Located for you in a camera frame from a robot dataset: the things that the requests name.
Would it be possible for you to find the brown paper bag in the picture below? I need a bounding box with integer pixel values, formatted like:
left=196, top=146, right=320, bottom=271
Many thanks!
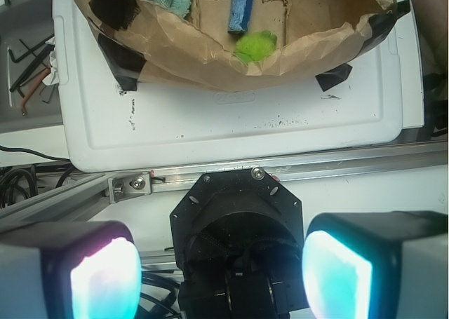
left=74, top=0, right=410, bottom=93

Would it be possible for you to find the orange handled tool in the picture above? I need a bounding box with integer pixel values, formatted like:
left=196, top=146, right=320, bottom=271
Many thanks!
left=20, top=65, right=51, bottom=116

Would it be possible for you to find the blue sponge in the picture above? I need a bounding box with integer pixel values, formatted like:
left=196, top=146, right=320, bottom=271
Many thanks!
left=227, top=0, right=253, bottom=34

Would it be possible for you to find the aluminium frame rail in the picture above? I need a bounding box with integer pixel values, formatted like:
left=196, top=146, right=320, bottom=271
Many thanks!
left=1, top=140, right=448, bottom=228

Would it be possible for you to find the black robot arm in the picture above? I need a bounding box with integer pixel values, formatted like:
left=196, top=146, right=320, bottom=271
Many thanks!
left=1, top=170, right=448, bottom=318

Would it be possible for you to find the black hex key set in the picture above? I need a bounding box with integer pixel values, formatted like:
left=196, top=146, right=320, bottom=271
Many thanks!
left=6, top=34, right=55, bottom=98

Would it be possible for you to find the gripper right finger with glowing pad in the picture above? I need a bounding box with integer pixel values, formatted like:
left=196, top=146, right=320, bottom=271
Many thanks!
left=302, top=211, right=448, bottom=318

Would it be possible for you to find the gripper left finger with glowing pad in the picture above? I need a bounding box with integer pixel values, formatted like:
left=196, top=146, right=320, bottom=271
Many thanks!
left=1, top=221, right=142, bottom=318

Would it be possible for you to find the black cable bundle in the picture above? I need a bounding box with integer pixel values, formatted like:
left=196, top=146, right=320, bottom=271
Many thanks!
left=0, top=145, right=76, bottom=211

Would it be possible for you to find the green fuzzy ball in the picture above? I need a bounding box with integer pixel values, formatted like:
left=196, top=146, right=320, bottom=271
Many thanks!
left=233, top=30, right=277, bottom=64

